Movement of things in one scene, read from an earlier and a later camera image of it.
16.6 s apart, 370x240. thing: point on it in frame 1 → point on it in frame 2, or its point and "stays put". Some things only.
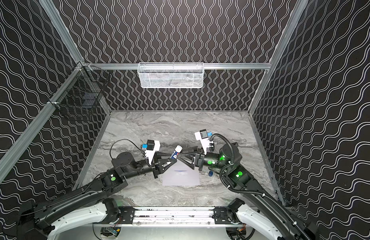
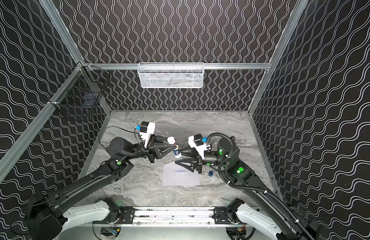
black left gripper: [156, 167] → [152, 147]
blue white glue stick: [178, 150] stays put
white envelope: [181, 174] stays put
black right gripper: [198, 160] stays put
